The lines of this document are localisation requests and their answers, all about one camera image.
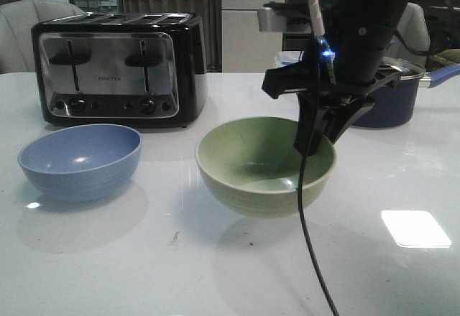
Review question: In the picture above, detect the black cable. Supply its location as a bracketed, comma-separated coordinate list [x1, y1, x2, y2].
[296, 0, 341, 316]

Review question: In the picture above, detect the black chrome four-slot toaster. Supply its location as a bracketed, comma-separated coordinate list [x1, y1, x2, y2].
[32, 12, 208, 128]

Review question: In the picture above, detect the glass pot lid blue knob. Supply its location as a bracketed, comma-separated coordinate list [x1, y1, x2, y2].
[382, 57, 426, 80]

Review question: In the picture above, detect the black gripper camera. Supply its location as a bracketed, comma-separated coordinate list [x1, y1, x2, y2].
[262, 48, 401, 156]

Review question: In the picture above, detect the blue plastic bowl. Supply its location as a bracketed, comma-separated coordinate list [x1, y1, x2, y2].
[17, 124, 142, 202]

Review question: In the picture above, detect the clear plastic food container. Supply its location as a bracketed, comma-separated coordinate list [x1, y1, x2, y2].
[274, 51, 304, 68]

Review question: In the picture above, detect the white cabinet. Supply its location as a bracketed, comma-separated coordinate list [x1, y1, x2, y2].
[221, 0, 283, 73]

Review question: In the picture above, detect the dark blue saucepan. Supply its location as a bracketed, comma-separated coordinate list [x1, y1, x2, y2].
[353, 64, 459, 129]

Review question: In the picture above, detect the grey upholstered chair right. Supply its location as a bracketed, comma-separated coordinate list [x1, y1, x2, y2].
[385, 3, 431, 67]

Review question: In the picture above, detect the olive cloth at right edge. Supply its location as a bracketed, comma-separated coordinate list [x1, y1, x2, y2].
[428, 48, 460, 71]

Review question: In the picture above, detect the grey upholstered chair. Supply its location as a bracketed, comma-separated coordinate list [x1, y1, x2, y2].
[1, 0, 84, 74]
[385, 3, 431, 67]

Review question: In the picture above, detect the green plastic bowl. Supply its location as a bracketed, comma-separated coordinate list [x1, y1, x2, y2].
[195, 116, 336, 218]

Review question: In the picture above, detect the dark counter unit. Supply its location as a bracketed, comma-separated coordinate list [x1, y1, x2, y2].
[282, 0, 459, 50]

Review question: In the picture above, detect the grey upholstered chair left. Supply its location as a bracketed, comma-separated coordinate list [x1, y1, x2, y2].
[1, 0, 84, 74]

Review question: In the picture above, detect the black robot arm camera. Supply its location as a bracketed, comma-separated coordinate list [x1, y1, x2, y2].
[326, 0, 408, 85]

